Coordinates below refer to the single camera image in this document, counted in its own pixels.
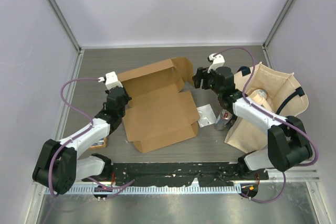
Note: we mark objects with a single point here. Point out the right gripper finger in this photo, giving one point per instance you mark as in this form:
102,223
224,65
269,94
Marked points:
197,81
201,73

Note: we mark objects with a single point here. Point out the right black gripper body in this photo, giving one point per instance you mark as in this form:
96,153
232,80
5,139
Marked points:
209,82

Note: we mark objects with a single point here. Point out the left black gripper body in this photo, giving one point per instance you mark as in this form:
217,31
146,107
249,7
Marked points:
126,98

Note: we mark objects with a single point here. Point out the brown cardboard box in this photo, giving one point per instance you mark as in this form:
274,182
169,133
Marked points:
161,113

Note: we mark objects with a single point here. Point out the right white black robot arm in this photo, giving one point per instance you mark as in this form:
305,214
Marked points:
287,142

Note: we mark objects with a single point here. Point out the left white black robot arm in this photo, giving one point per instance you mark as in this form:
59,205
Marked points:
60,165

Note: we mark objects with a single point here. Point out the clear plastic sachet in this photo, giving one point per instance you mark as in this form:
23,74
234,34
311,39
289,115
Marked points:
207,115

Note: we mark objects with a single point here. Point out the peach tube in bag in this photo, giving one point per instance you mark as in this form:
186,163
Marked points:
259,96

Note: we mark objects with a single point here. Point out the silver red drink can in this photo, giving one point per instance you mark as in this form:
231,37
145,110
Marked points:
224,120

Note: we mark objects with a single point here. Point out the yellow sponge with blue label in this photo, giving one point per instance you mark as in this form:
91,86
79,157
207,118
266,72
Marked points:
99,144

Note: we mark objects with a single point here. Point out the beige canvas tote bag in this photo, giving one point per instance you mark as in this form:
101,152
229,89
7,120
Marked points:
284,95

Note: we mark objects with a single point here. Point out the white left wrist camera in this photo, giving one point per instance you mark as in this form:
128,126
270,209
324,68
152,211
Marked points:
110,80

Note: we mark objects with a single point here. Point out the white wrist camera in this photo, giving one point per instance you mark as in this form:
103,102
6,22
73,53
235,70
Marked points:
110,80
216,60

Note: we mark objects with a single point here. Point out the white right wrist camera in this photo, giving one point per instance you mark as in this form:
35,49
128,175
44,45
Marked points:
216,60

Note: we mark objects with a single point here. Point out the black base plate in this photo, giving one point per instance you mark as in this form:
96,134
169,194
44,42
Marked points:
208,174

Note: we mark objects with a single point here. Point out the perforated cable duct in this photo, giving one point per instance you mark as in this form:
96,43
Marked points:
90,188

